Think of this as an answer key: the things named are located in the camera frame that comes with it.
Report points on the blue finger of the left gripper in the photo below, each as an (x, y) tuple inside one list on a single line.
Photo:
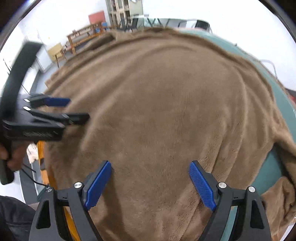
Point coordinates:
[(64, 118), (38, 100)]

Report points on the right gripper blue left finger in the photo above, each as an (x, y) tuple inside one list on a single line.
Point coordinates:
[(95, 184)]

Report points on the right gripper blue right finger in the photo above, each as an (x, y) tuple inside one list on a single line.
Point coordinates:
[(205, 184)]

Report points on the brown fleece garment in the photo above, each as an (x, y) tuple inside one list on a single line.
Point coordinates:
[(157, 100)]

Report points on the person's left hand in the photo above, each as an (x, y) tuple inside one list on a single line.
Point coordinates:
[(15, 162)]

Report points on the green table mat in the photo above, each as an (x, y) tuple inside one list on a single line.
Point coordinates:
[(274, 172)]

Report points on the wooden bench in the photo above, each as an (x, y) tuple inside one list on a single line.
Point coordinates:
[(83, 35)]

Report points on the red chair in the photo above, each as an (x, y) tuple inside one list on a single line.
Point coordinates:
[(98, 17)]

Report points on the beige shelf cabinet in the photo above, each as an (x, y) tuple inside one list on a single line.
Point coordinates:
[(123, 13)]

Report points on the glass top side table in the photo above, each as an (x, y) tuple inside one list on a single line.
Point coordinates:
[(150, 21)]

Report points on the black metal chair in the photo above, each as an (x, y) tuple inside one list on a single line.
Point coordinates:
[(203, 25)]

